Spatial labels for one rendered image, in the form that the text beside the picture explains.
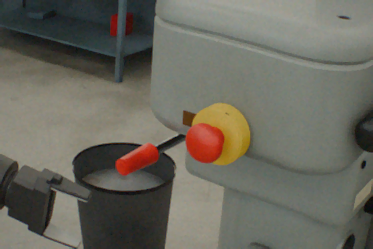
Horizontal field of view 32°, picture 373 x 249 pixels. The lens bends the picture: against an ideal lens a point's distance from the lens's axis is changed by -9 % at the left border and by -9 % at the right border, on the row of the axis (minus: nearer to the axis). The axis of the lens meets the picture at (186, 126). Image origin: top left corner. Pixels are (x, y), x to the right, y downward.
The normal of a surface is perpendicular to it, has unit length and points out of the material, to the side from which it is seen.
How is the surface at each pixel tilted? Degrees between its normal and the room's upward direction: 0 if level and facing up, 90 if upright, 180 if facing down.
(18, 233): 0
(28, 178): 16
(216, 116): 90
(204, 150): 91
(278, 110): 90
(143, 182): 0
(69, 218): 0
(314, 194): 90
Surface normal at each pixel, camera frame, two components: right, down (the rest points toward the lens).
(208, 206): 0.06, -0.91
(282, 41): -0.57, 0.14
